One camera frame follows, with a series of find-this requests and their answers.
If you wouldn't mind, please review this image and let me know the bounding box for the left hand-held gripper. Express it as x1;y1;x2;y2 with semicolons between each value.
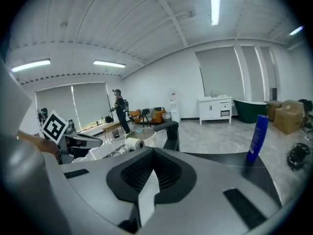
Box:
41;110;103;165

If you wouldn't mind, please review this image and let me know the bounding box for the person's left forearm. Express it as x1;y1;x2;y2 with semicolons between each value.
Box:
17;130;61;160

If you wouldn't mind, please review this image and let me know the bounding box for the dark green bathtub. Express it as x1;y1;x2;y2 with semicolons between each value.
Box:
233;99;268;124

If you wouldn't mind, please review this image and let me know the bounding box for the black chair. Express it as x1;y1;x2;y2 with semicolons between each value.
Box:
141;108;157;128

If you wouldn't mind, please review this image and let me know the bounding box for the black cable bundle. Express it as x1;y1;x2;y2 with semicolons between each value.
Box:
286;142;311;172

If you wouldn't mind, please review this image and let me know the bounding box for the small cardboard box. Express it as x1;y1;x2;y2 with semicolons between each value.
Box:
265;101;283;122

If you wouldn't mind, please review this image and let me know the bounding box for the white plastic bag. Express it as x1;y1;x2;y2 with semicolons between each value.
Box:
72;144;109;162

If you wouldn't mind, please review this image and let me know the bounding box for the long ceiling light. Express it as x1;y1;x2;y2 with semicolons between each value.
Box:
10;59;51;73
289;25;304;36
209;0;221;26
92;59;127;69

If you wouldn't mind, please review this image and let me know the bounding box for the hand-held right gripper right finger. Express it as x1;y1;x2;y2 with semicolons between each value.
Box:
136;147;282;235

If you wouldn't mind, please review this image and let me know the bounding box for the white hair dryer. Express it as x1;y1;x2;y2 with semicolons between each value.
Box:
107;145;130;158

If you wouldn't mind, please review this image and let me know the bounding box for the white vanity cabinet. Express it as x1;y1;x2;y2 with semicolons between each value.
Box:
197;95;233;126

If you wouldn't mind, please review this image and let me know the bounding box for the blue plastic bottle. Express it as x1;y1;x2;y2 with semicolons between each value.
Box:
246;115;269;162

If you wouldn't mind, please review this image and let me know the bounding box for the orange sofa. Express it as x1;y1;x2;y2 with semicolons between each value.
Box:
128;109;167;127

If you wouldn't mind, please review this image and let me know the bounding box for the white round basin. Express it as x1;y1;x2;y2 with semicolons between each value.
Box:
124;128;157;148

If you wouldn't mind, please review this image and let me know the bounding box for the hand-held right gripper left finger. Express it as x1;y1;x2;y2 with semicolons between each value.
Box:
60;147;154;232

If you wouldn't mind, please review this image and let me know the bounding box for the white water dispenser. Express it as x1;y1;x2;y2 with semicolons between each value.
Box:
170;88;181;123

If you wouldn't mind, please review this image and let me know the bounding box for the grey roller blind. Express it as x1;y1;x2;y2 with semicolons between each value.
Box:
241;45;265;102
260;47;277;89
195;45;246;100
72;82;111;129
36;85;79;132

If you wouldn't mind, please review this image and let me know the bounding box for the large cardboard box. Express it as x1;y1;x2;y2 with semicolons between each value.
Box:
273;99;305;135

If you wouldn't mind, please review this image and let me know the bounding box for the white toilet paper roll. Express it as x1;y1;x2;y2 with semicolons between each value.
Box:
125;137;145;153

